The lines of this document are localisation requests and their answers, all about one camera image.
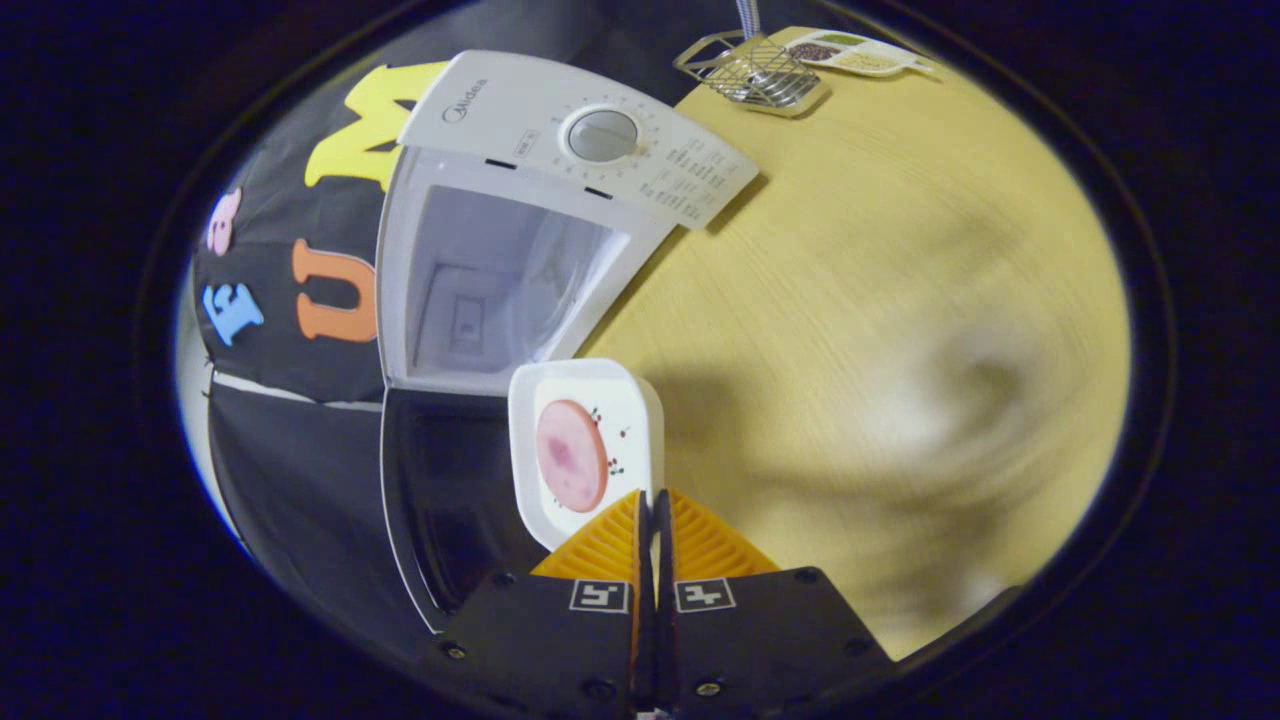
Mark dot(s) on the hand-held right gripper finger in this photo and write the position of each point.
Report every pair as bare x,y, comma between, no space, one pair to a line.
664,560
641,560

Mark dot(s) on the pink ham slice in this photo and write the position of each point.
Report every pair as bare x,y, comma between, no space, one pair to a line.
570,455

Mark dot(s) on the white square plate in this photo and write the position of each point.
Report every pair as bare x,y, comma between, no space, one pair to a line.
625,410

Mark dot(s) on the white microwave oven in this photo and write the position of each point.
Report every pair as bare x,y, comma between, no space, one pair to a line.
520,110

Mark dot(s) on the black backdrop cloth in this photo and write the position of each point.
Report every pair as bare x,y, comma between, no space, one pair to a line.
270,460

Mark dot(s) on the divided plate with grains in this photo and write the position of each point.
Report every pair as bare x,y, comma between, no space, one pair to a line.
860,55

